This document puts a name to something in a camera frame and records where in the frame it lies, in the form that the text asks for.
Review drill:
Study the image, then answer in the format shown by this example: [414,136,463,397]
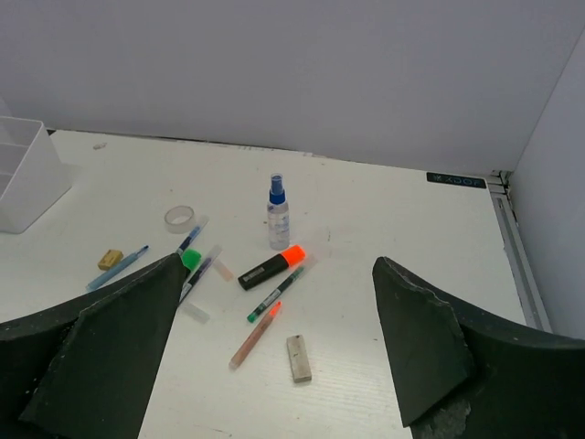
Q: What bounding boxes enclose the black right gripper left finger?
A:
[1,253,186,438]

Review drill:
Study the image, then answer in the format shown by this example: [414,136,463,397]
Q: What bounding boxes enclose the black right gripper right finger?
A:
[372,257,584,438]

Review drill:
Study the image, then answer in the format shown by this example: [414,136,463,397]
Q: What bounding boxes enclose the purple gel pen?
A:
[179,245,222,304]

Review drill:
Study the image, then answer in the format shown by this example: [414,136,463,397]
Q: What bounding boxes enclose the green gel pen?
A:
[247,255,317,323]

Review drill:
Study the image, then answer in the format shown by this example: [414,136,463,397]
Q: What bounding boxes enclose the blue gel pen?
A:
[175,215,209,255]

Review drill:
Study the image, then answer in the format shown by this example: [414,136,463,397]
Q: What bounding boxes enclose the orange cap black highlighter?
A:
[238,245,306,291]

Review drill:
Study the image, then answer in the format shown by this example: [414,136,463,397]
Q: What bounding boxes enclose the blue cap spray bottle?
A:
[267,174,290,251]

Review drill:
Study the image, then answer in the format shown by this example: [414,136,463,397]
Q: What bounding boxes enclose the tan eraser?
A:
[98,249,123,271]

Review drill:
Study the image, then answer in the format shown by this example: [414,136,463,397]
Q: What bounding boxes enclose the light blue pen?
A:
[86,245,149,293]

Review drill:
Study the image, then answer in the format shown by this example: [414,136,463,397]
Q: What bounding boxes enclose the green cap black highlighter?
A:
[181,249,202,272]

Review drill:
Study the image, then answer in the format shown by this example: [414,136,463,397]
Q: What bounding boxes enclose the clear peach pen cap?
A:
[214,259,234,282]

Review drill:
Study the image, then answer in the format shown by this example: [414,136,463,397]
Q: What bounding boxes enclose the clear tape roll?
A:
[164,205,197,234]

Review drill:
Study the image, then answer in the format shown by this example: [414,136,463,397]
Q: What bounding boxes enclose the black logo label right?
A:
[426,172,487,189]

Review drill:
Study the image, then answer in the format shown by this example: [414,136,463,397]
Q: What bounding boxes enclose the orange tip pink pen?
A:
[229,301,282,369]

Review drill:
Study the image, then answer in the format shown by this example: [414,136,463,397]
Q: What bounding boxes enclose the white compartment organizer box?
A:
[1,116,71,234]

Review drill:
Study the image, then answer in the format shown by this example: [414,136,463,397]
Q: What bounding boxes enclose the aluminium table rail right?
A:
[486,171,553,333]

